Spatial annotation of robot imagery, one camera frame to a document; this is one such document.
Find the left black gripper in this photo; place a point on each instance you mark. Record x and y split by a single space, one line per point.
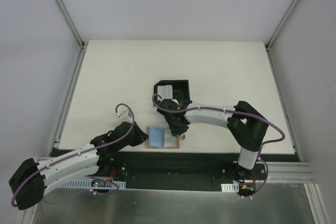
140 135

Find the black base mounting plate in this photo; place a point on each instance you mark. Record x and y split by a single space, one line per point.
176 171

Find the black card tray box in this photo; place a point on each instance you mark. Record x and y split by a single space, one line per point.
180 88

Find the white cards stack in tray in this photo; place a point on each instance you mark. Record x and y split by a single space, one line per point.
165 91

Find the white cable duct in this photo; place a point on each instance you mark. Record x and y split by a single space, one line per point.
230 188
87 183

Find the left table side rail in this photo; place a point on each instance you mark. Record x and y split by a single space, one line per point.
56 136

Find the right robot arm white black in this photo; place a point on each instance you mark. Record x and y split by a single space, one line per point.
247 126

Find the left white cable duct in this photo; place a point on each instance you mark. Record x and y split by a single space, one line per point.
87 183

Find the tan leather card holder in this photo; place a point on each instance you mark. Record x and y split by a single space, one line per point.
162 138

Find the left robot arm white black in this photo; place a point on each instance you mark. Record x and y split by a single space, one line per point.
33 180

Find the aluminium frame post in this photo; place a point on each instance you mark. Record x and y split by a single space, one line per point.
282 23
70 23

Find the right white cable duct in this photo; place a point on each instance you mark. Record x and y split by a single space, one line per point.
230 188

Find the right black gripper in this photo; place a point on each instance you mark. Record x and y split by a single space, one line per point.
177 126

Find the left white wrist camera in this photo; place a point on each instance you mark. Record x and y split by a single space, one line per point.
124 116

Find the right aluminium frame post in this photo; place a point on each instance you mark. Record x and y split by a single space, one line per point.
282 23

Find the aluminium cross rail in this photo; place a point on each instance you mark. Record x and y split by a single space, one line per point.
291 172

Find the left aluminium frame post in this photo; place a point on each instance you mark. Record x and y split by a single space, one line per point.
70 23

